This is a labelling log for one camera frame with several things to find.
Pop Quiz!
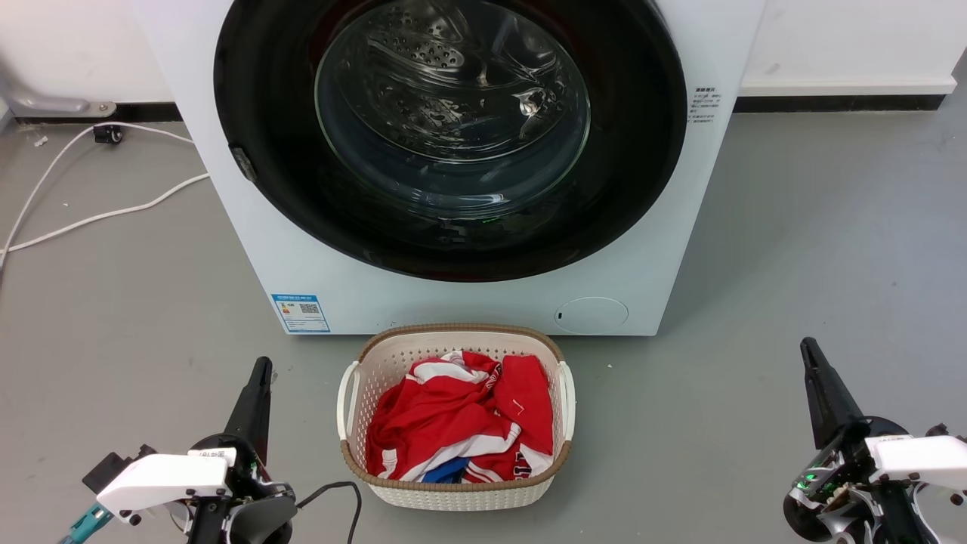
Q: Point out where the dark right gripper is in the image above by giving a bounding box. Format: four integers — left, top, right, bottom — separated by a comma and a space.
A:
783, 338, 919, 544

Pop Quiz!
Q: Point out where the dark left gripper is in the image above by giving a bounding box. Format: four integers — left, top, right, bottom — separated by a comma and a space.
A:
189, 357, 297, 505

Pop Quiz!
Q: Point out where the black round glass washer door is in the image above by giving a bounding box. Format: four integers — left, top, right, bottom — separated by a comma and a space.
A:
214, 0, 688, 283

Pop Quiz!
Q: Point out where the white front-load washing machine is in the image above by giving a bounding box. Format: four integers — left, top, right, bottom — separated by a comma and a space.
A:
132, 0, 768, 337

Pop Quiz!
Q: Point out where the blue energy label sticker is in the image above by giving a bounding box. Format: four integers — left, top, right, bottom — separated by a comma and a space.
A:
270, 293, 332, 334

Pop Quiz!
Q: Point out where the black connector block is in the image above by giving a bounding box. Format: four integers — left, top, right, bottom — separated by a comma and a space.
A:
82, 445, 156, 493

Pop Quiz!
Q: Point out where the red and white garment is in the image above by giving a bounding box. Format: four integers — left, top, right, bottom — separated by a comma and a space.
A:
365, 350, 555, 484

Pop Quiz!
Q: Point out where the blue garment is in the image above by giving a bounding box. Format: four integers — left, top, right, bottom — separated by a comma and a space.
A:
421, 457, 471, 484

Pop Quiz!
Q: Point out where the cream plastic laundry basket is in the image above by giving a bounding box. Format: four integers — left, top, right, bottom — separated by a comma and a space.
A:
336, 323, 576, 512

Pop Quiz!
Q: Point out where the round white filter cover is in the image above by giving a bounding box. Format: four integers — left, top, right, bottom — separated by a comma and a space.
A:
554, 296, 629, 335

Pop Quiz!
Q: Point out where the small printed text label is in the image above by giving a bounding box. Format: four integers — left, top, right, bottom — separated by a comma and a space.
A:
687, 85, 724, 126

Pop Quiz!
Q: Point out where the teal cable connector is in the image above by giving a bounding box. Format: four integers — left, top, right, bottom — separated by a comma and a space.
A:
59, 502, 114, 544

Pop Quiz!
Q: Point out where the white power cable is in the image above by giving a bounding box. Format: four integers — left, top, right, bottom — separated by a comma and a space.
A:
0, 121, 211, 273

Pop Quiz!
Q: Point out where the grey floor pipe bracket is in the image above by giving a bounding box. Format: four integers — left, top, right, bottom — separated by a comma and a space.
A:
0, 72, 118, 119

